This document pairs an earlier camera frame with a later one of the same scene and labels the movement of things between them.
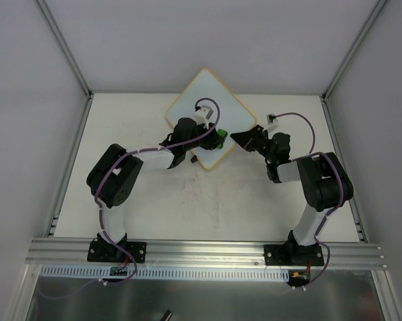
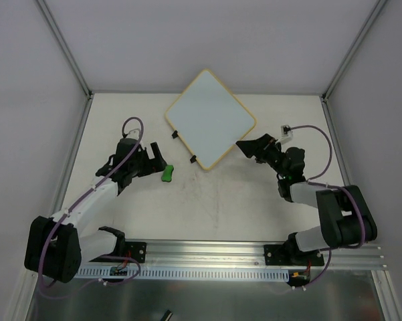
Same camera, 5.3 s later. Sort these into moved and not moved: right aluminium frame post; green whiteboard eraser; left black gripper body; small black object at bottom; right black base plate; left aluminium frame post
Moved: left black gripper body; green whiteboard eraser
Not moved: right black base plate; left aluminium frame post; small black object at bottom; right aluminium frame post
